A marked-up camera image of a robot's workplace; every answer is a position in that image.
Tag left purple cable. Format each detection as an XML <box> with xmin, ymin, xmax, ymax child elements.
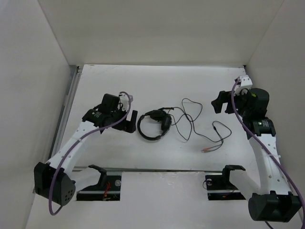
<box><xmin>49</xmin><ymin>91</ymin><xmax>134</xmax><ymax>216</ymax></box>

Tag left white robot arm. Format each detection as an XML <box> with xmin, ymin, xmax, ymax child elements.
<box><xmin>33</xmin><ymin>92</ymin><xmax>137</xmax><ymax>216</ymax></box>

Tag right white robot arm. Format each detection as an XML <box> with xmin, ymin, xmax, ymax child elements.
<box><xmin>211</xmin><ymin>88</ymin><xmax>302</xmax><ymax>223</ymax></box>

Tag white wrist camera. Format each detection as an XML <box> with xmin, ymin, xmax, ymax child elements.
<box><xmin>234</xmin><ymin>75</ymin><xmax>253</xmax><ymax>95</ymax></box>
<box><xmin>119</xmin><ymin>94</ymin><xmax>133</xmax><ymax>111</ymax></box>

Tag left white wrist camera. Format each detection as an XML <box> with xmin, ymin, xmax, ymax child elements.
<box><xmin>119</xmin><ymin>94</ymin><xmax>133</xmax><ymax>111</ymax></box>

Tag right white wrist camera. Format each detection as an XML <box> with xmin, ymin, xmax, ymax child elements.
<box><xmin>234</xmin><ymin>75</ymin><xmax>253</xmax><ymax>95</ymax></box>

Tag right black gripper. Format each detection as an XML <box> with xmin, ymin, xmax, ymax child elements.
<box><xmin>211</xmin><ymin>87</ymin><xmax>252</xmax><ymax>118</ymax></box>

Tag left aluminium rail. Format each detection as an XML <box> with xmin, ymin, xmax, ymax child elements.
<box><xmin>32</xmin><ymin>65</ymin><xmax>83</xmax><ymax>194</ymax></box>

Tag black headphones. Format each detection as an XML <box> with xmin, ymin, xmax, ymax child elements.
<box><xmin>137</xmin><ymin>107</ymin><xmax>172</xmax><ymax>141</ymax></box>

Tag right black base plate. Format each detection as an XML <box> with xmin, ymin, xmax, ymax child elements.
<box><xmin>203</xmin><ymin>174</ymin><xmax>245</xmax><ymax>201</ymax></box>

